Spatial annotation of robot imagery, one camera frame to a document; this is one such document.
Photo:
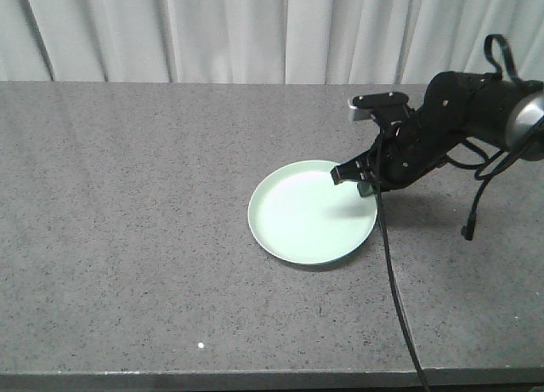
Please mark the light green round plate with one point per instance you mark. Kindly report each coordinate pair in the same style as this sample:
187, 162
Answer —
298, 215

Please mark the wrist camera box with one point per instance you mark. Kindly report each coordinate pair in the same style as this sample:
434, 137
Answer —
389, 106

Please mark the white pleated curtain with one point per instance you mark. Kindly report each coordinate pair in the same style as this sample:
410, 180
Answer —
262, 41

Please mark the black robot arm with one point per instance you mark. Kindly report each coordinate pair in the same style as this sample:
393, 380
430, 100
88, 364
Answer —
456, 106

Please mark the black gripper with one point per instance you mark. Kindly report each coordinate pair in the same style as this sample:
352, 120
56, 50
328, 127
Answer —
415, 149

